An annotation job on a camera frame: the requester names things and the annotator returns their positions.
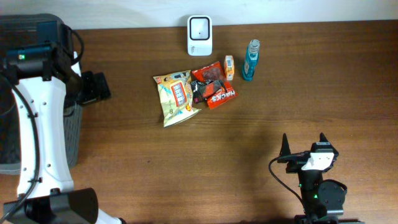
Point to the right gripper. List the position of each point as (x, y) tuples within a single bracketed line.
[(294, 168)]

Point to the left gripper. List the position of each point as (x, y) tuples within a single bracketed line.
[(94, 88)]

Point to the yellow snack bag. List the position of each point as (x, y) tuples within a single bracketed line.
[(176, 97)]

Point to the blue mouthwash bottle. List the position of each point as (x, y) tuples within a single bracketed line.
[(251, 59)]

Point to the small orange box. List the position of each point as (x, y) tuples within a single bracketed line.
[(229, 68)]

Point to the black red snack packet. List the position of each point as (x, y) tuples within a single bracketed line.
[(202, 91)]

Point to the red candy bag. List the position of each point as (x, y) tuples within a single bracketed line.
[(215, 72)]

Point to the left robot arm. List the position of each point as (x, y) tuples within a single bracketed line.
[(46, 192)]

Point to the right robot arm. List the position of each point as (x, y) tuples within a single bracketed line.
[(322, 199)]

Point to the white barcode scanner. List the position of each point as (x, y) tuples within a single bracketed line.
[(199, 35)]

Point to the grey plastic mesh basket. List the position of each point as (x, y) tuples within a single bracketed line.
[(16, 31)]

